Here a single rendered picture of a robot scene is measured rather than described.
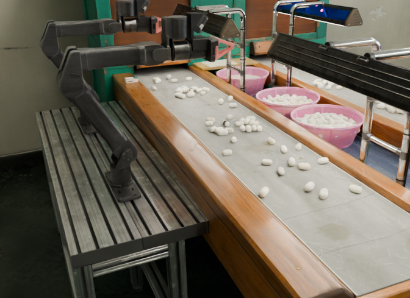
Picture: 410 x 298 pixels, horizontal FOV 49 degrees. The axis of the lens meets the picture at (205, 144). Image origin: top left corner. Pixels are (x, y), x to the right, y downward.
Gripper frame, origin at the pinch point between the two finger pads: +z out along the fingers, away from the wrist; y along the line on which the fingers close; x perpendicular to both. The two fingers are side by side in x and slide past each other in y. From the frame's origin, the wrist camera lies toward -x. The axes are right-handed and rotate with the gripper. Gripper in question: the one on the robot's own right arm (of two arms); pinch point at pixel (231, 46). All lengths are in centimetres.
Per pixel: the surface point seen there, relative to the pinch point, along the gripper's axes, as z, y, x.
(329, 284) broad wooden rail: -15, -73, 30
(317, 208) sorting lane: 2, -47, 33
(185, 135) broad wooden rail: -12.8, 8.1, 30.7
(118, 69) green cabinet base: -14, 106, 29
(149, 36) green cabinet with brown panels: 4, 107, 14
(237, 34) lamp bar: 15.4, 27.0, 1.4
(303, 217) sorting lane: -4, -49, 33
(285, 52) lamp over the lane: 8.6, -17.0, -0.4
